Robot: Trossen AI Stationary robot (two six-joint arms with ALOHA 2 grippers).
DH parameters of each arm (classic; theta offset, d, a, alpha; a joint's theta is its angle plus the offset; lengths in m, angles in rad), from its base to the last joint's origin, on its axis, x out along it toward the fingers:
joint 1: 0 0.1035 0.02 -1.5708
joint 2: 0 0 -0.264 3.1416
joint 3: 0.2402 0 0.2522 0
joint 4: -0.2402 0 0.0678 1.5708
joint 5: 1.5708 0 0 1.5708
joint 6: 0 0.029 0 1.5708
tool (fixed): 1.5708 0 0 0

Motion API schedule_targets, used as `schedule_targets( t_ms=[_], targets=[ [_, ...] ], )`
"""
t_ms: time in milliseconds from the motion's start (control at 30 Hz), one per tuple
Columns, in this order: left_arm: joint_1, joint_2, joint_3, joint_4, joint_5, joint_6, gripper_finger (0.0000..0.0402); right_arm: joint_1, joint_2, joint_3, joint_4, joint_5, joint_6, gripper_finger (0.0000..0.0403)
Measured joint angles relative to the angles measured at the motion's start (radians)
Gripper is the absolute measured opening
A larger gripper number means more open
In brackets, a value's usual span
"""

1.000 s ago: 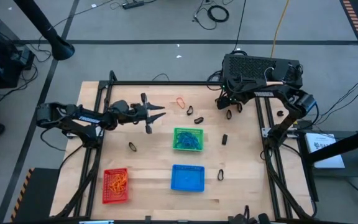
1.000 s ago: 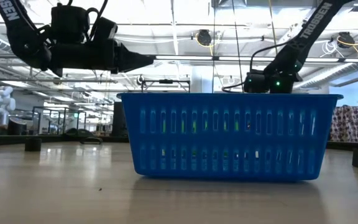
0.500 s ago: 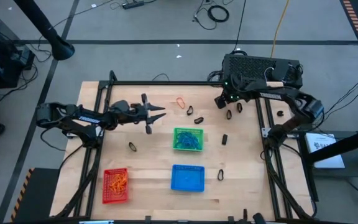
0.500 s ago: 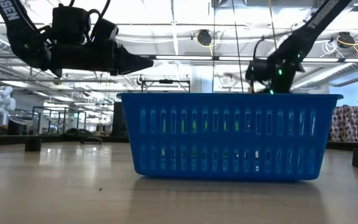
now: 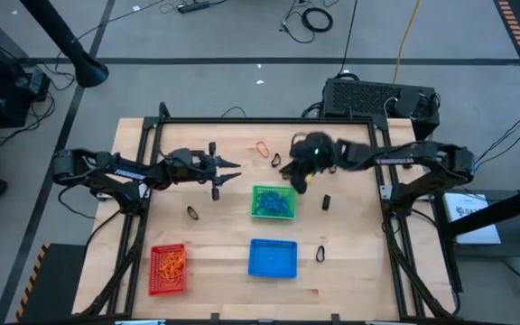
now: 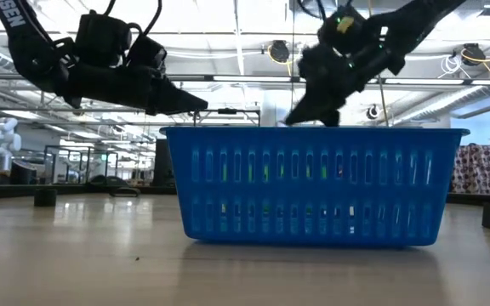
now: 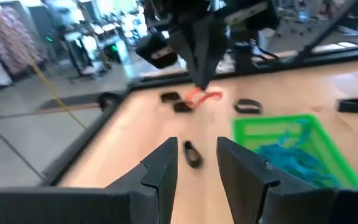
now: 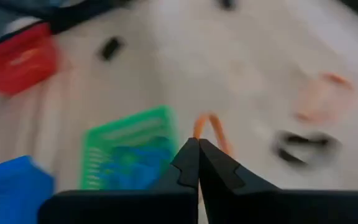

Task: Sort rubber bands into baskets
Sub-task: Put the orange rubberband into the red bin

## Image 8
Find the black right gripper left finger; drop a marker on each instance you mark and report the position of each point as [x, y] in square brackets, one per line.
[185, 168]

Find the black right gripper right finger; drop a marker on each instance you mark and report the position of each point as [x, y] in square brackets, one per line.
[222, 174]

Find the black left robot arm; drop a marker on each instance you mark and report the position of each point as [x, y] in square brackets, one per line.
[73, 15]

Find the black rubber band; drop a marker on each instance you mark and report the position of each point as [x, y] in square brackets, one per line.
[303, 139]

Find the green plastic basket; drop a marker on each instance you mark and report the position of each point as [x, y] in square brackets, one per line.
[120, 124]

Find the small black block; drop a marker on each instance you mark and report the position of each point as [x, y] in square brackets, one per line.
[110, 48]

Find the blue plastic basket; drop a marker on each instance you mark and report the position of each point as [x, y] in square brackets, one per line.
[11, 193]

